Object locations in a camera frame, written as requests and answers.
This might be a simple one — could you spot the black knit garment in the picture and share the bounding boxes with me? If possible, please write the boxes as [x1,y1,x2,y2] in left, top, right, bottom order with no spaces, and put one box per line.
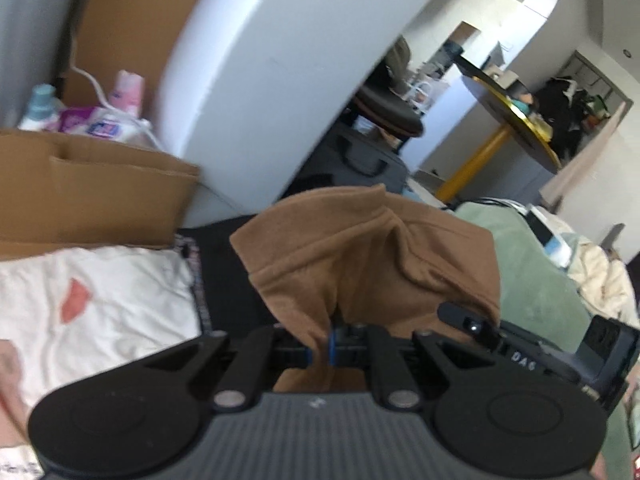
[176,214,277,338]

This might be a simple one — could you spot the light green blanket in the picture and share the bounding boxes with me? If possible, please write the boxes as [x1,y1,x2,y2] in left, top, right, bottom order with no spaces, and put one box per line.
[449,199,640,480]

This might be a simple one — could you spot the black stool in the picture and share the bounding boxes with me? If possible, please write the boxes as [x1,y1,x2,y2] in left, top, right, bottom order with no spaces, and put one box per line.
[349,86,424,140]

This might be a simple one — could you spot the cream bear print duvet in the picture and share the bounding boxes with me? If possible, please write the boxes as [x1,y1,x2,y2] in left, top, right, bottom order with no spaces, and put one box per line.
[1,246,201,479]

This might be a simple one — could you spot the detergent bottle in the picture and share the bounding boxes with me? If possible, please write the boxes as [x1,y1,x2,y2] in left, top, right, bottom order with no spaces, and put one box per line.
[17,84,61,131]

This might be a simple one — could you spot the brown cardboard sheet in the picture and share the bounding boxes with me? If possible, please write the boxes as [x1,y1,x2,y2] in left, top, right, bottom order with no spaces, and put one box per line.
[1,129,200,260]

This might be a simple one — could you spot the white purple plastic bags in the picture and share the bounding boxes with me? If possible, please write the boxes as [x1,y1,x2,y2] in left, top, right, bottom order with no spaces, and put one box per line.
[58,106,154,148]

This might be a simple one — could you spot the brown printed t-shirt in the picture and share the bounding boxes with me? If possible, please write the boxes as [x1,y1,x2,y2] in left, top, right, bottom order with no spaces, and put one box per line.
[230,185,500,392]

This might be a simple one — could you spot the grey cabinet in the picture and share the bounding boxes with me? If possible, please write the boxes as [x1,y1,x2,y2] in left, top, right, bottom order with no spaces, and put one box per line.
[1,0,73,127]

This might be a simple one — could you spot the pink bottle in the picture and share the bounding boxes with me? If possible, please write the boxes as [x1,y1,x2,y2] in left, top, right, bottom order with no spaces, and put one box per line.
[107,70,145,118]

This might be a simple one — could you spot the black suitcase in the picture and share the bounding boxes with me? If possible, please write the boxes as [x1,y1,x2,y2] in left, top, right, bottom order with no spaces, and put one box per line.
[286,122,408,194]

